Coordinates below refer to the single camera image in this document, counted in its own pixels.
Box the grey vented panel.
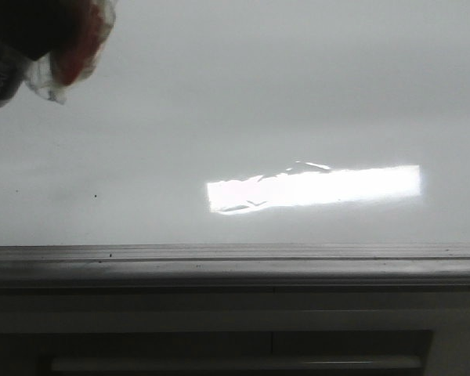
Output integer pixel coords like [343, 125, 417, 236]
[0, 291, 470, 375]

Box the white whiteboard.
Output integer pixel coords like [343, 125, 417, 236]
[0, 1, 470, 245]

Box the white black whiteboard marker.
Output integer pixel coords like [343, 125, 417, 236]
[0, 0, 118, 122]

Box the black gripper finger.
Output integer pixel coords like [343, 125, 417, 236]
[0, 1, 96, 61]

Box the grey aluminium whiteboard frame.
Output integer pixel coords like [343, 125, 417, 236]
[0, 243, 470, 289]

